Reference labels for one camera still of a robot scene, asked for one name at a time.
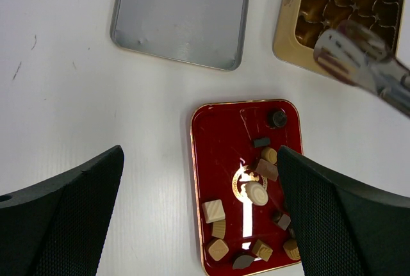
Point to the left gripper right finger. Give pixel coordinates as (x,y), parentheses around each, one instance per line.
(343,226)

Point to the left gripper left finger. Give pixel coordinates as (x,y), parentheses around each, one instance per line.
(59,226)

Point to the brown square chocolate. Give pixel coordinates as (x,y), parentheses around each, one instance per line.
(267,169)

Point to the dark rectangular chocolate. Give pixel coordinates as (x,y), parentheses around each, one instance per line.
(261,142)

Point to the white square chocolate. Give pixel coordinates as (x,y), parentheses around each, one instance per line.
(213,211)

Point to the silver metal tongs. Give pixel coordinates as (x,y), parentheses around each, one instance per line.
(354,55)

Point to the tan ridged round chocolate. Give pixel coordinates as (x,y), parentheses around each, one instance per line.
(291,249)

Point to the brown cube chocolate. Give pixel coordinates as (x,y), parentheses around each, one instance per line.
(281,220)

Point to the caramel cube chocolate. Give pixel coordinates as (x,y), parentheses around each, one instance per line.
(262,250)

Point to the white swirl round chocolate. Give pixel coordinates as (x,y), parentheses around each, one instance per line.
(256,193)

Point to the dark leaf chocolate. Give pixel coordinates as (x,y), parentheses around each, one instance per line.
(242,261)

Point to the small tan ribbed chocolate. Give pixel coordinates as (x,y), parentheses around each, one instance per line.
(219,229)

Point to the tan square chocolate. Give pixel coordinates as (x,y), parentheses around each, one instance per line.
(217,249)

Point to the dark round chocolate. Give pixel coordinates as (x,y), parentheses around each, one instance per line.
(276,119)

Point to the gold chocolate tin box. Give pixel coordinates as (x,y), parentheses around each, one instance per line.
(301,22)

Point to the red rectangular tray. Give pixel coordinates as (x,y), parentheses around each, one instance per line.
(224,160)

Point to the silver tin lid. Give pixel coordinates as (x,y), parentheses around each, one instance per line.
(208,33)

